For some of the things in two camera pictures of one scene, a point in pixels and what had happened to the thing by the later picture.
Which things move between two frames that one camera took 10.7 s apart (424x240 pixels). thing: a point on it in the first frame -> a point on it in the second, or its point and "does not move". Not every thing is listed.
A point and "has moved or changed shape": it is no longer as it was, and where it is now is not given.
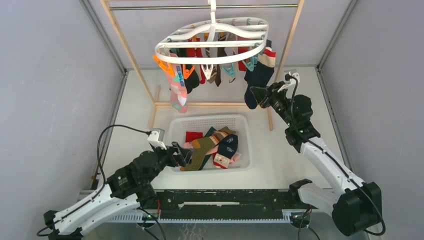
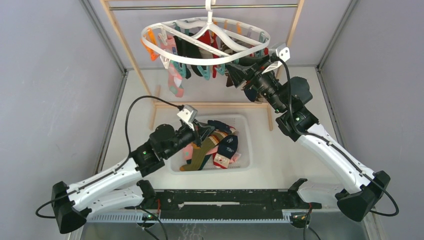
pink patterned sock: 176,86 has moved or changed shape
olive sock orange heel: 203,147 does not move
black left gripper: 182,157 -> 203,132
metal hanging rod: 205,7 does not move
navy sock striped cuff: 262,75 has moved or changed shape
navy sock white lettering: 227,148 does not move
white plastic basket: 179,125 does not move
